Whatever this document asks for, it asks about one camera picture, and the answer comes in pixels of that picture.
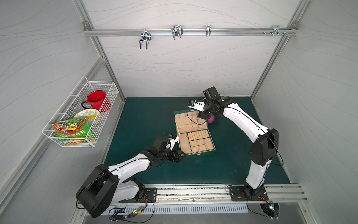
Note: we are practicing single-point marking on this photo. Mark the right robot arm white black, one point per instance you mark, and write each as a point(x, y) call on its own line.
point(265, 141)

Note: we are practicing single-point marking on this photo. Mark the metal double hook middle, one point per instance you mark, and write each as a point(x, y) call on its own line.
point(177, 31)

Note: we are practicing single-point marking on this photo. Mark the metal double hook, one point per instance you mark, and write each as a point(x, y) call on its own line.
point(177, 31)
point(146, 37)

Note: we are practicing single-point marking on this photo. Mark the small metal hook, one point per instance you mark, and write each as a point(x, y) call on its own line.
point(208, 31)

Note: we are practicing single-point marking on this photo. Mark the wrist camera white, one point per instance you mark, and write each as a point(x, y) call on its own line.
point(172, 140)
point(199, 106)

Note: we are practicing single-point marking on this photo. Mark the metal double hook left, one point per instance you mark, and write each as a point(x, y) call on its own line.
point(146, 37)

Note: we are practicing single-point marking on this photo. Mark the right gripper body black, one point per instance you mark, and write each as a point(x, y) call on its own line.
point(206, 115)

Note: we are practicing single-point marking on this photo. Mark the purple ball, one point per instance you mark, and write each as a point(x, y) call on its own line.
point(211, 119)

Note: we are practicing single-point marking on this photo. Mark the aluminium top rail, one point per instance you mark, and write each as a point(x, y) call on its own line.
point(187, 32)

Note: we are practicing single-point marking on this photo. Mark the yellow patterned plate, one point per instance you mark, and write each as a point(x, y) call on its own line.
point(92, 115)

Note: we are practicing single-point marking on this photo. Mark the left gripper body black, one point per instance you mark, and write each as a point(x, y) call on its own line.
point(177, 156)

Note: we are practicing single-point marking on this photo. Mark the metal bracket hook right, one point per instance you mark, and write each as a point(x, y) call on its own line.
point(276, 31)

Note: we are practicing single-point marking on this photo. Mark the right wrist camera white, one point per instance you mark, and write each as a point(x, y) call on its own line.
point(199, 106)

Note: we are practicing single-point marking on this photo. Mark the green snack bag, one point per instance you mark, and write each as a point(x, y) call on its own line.
point(74, 128)

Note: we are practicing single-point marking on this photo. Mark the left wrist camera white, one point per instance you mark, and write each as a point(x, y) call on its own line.
point(172, 140)

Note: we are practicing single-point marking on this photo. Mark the red mug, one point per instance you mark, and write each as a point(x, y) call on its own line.
point(97, 100)

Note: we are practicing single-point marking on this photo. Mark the white wire wall basket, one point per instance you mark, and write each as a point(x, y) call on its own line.
point(72, 106)

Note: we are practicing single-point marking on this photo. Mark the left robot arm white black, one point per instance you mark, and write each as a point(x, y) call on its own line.
point(111, 184)

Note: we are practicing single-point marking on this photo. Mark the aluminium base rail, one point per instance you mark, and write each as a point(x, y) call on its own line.
point(166, 194)

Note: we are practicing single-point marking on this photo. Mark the green jewelry box beige lining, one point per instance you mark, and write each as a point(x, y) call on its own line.
point(195, 137)

